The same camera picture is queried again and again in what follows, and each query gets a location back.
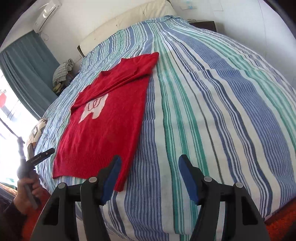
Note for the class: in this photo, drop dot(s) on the printed cushion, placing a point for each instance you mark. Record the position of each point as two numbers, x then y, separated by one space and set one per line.
37 129

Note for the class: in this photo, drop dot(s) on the person's left hand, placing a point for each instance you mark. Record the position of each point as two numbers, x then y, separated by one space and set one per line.
23 199

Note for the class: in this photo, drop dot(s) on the red knit sweater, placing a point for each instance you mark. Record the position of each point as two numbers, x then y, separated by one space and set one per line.
104 129

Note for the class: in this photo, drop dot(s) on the white wall socket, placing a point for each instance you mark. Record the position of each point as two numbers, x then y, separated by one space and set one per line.
188 4

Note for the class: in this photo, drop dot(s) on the person's left forearm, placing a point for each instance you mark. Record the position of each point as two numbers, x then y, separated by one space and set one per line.
9 222

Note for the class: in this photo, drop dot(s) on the blue-grey curtain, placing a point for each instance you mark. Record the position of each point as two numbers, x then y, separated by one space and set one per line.
30 69

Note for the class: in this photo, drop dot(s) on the dark wooden nightstand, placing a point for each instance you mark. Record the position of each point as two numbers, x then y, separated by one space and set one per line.
205 25

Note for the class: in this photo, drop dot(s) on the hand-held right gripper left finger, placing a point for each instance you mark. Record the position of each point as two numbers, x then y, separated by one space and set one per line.
111 183

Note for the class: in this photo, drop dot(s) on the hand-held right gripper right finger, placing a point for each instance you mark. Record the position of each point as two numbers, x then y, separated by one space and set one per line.
189 183

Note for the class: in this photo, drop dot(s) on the white air conditioner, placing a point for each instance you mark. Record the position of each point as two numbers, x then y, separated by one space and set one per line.
47 12

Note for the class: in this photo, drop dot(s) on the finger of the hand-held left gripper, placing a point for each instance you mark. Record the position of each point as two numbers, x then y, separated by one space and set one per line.
41 156

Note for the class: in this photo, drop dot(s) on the window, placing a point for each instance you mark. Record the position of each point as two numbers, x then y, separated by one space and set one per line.
11 120

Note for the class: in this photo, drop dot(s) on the orange shaggy rug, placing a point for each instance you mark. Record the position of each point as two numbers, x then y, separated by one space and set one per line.
284 222

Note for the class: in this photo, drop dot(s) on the pile of checked clothes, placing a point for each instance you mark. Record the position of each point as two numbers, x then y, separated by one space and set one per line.
62 70

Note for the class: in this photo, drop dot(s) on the cream padded headboard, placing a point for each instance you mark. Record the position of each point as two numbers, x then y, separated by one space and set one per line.
129 20

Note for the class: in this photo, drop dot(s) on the striped bed cover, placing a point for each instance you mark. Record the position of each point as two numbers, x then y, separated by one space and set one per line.
208 115

